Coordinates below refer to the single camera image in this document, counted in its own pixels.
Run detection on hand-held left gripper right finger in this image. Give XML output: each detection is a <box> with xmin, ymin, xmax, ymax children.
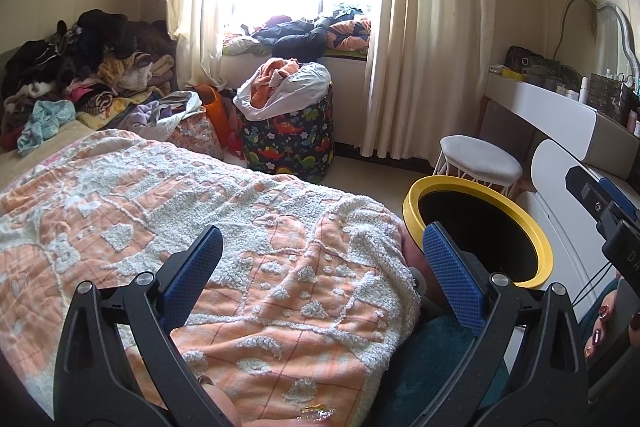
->
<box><xmin>415</xmin><ymin>222</ymin><xmax>591</xmax><ymax>427</ymax></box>

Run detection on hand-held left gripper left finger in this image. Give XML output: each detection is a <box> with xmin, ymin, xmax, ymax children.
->
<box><xmin>52</xmin><ymin>225</ymin><xmax>237</xmax><ymax>427</ymax></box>

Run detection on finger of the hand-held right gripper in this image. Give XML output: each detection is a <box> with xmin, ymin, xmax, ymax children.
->
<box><xmin>565</xmin><ymin>164</ymin><xmax>623</xmax><ymax>230</ymax></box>
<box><xmin>599</xmin><ymin>177</ymin><xmax>640</xmax><ymax>226</ymax></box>

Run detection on yellow rimmed trash bin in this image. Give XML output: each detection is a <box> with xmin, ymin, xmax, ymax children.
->
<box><xmin>402</xmin><ymin>175</ymin><xmax>555</xmax><ymax>291</ymax></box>

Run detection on person's right hand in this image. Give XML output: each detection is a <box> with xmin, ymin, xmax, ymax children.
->
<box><xmin>582</xmin><ymin>272</ymin><xmax>640</xmax><ymax>364</ymax></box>

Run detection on orange and white tufted blanket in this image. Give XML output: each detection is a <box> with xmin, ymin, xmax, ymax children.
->
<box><xmin>0</xmin><ymin>129</ymin><xmax>426</xmax><ymax>427</ymax></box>

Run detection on white vanity desk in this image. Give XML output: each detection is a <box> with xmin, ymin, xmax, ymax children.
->
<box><xmin>481</xmin><ymin>71</ymin><xmax>640</xmax><ymax>181</ymax></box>

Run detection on person's teal trousers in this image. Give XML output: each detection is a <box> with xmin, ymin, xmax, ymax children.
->
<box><xmin>385</xmin><ymin>311</ymin><xmax>512</xmax><ymax>427</ymax></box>

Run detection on dark organizer box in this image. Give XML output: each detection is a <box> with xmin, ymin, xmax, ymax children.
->
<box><xmin>585</xmin><ymin>72</ymin><xmax>639</xmax><ymax>118</ymax></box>

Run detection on white round stool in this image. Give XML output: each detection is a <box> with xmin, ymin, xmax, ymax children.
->
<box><xmin>432</xmin><ymin>135</ymin><xmax>524</xmax><ymax>201</ymax></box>

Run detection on yellow box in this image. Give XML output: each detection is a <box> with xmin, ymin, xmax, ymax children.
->
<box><xmin>490</xmin><ymin>64</ymin><xmax>527</xmax><ymax>82</ymax></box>

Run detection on pink floral bag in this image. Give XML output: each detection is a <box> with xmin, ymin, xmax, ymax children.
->
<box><xmin>169</xmin><ymin>111</ymin><xmax>224</xmax><ymax>158</ymax></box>

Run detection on wavy framed mirror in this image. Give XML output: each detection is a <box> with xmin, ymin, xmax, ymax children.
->
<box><xmin>559</xmin><ymin>0</ymin><xmax>640</xmax><ymax>78</ymax></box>

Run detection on orange bag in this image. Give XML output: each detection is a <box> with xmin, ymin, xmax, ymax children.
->
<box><xmin>194</xmin><ymin>83</ymin><xmax>234</xmax><ymax>148</ymax></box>

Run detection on dinosaur print laundry basket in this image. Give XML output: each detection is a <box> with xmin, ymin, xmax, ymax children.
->
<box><xmin>236</xmin><ymin>84</ymin><xmax>335</xmax><ymax>185</ymax></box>

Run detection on lavender cloth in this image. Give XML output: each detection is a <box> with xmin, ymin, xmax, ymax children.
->
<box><xmin>119</xmin><ymin>90</ymin><xmax>204</xmax><ymax>131</ymax></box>

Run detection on gold foil scrap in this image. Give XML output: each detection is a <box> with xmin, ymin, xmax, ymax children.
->
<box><xmin>294</xmin><ymin>402</ymin><xmax>337</xmax><ymax>421</ymax></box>

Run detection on beige bed sheet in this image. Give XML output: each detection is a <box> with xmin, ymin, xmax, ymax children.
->
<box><xmin>0</xmin><ymin>117</ymin><xmax>102</xmax><ymax>188</ymax></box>

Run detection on light blue cloth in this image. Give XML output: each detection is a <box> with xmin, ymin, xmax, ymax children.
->
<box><xmin>17</xmin><ymin>100</ymin><xmax>77</xmax><ymax>156</ymax></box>

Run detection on orange towel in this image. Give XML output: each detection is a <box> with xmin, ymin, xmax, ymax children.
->
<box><xmin>247</xmin><ymin>57</ymin><xmax>302</xmax><ymax>108</ymax></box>

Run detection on white plastic bag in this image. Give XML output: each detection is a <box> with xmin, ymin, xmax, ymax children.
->
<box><xmin>233</xmin><ymin>62</ymin><xmax>332</xmax><ymax>122</ymax></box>

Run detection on pile of clothes on bed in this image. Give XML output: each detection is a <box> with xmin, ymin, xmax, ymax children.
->
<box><xmin>0</xmin><ymin>9</ymin><xmax>179</xmax><ymax>134</ymax></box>

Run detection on heap of clothes on windowsill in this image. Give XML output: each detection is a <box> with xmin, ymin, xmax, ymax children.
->
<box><xmin>222</xmin><ymin>4</ymin><xmax>374</xmax><ymax>58</ymax></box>

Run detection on black cable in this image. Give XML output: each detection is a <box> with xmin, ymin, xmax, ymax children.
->
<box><xmin>570</xmin><ymin>256</ymin><xmax>619</xmax><ymax>309</ymax></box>

